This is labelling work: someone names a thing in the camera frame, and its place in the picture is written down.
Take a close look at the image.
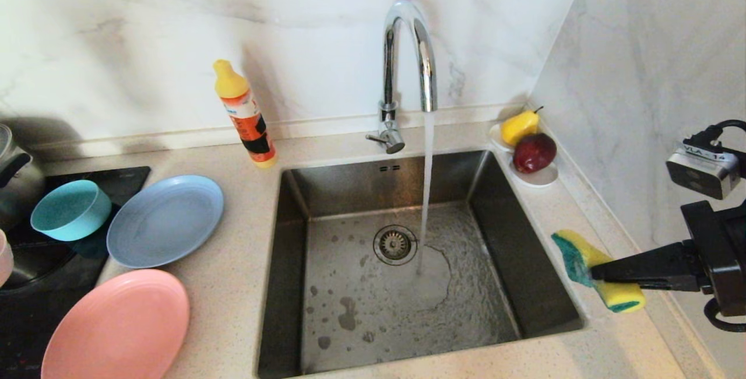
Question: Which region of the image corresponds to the yellow sponge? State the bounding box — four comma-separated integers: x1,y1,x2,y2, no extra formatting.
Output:
551,229,646,314

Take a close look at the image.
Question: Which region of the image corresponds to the orange dish soap bottle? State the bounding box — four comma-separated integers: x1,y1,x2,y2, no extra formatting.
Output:
213,59,277,169

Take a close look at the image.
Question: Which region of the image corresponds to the blue plate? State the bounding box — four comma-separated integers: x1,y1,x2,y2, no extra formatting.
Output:
107,175,224,268

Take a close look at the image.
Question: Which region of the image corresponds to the teal bowl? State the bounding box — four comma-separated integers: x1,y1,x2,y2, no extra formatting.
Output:
30,180,112,242

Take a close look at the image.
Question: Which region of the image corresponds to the small light pink plate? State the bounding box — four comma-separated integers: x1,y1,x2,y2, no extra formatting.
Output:
0,230,14,287

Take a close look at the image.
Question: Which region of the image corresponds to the metal sink drain strainer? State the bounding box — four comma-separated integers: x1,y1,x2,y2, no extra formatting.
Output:
373,226,418,266

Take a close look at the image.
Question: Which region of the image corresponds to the stainless steel sink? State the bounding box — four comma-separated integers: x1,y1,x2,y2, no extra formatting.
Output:
257,149,585,378

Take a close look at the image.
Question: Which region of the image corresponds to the white fruit dish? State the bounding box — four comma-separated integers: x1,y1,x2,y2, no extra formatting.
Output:
488,123,559,188

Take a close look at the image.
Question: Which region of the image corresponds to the dark red apple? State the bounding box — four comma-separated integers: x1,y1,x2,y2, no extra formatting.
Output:
512,132,557,174

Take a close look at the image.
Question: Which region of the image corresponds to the yellow pear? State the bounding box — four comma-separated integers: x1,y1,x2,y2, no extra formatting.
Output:
501,106,543,147

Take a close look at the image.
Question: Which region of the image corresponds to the chrome gooseneck faucet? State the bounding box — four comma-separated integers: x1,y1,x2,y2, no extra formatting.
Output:
366,0,438,155

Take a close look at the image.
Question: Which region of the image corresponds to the large salmon pink plate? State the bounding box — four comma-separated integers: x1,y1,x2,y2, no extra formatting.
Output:
41,269,191,379

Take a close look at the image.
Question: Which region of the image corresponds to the black induction cooktop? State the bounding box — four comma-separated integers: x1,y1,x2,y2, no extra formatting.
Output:
0,167,151,379

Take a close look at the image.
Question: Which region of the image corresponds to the stainless steel pot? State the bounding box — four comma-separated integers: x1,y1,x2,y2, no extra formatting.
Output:
0,124,46,231

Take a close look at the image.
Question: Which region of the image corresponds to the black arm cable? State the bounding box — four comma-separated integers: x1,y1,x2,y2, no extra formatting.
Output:
702,120,746,334

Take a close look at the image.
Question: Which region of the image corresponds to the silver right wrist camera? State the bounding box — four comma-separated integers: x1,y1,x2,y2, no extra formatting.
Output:
666,140,742,200

